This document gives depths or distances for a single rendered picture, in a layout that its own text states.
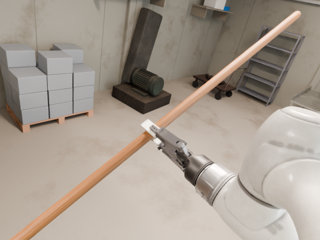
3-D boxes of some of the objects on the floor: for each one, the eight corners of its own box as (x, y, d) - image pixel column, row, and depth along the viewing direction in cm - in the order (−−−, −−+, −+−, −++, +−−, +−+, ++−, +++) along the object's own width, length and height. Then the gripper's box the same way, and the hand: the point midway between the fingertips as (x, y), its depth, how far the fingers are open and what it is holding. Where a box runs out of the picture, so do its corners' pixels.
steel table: (320, 126, 577) (339, 96, 536) (303, 145, 464) (326, 110, 423) (295, 115, 611) (311, 85, 570) (274, 130, 498) (293, 95, 457)
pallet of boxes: (73, 98, 439) (74, 43, 387) (93, 115, 400) (96, 56, 348) (6, 110, 362) (-4, 43, 310) (23, 133, 323) (14, 60, 271)
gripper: (192, 170, 47) (128, 116, 61) (197, 199, 59) (143, 148, 73) (215, 147, 50) (149, 100, 64) (216, 180, 61) (160, 134, 75)
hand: (152, 132), depth 66 cm, fingers closed on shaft, 3 cm apart
